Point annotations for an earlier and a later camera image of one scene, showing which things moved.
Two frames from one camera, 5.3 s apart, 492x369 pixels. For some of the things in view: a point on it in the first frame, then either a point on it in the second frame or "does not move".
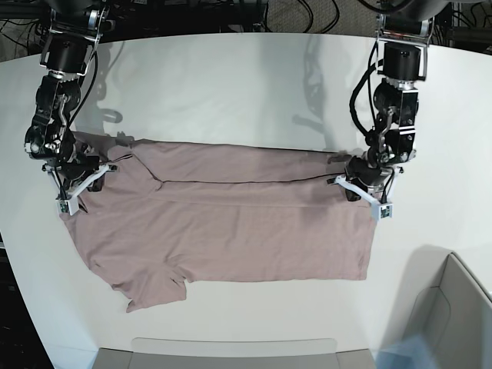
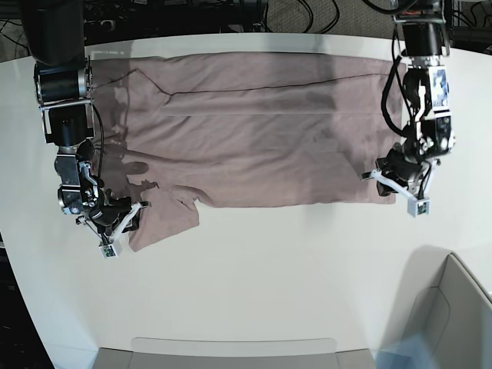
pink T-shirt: x=170 y=213 → x=177 y=132
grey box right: x=442 y=300 does not move
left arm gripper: x=74 y=167 → x=114 y=216
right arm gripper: x=373 y=174 → x=398 y=171
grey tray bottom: x=231 y=353 does not move
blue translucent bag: x=414 y=353 does not move
